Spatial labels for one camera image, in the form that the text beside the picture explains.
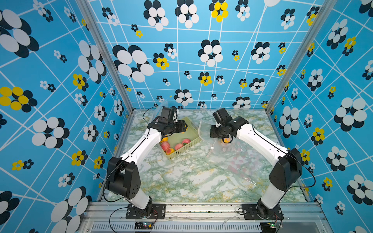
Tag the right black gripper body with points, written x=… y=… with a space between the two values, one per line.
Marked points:
x=217 y=132

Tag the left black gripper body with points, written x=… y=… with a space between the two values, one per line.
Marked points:
x=177 y=126

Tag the pale green plastic basket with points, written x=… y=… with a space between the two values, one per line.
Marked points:
x=191 y=133

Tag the clear zip-top bag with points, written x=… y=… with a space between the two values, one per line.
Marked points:
x=156 y=110

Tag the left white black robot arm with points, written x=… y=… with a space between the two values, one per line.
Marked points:
x=123 y=176

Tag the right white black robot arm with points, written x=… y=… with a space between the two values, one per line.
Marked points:
x=276 y=191

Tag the yellow peach with leaf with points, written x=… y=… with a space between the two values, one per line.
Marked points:
x=226 y=140

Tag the pink peach front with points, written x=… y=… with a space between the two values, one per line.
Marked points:
x=178 y=146

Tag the pink peach centre back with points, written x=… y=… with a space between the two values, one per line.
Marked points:
x=186 y=141

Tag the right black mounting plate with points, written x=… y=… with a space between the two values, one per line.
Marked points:
x=255 y=212

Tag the black mounting plate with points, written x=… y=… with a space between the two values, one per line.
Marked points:
x=154 y=211
x=255 y=212

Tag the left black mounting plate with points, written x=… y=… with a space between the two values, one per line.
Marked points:
x=154 y=211

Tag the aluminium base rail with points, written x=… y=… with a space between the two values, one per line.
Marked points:
x=206 y=218

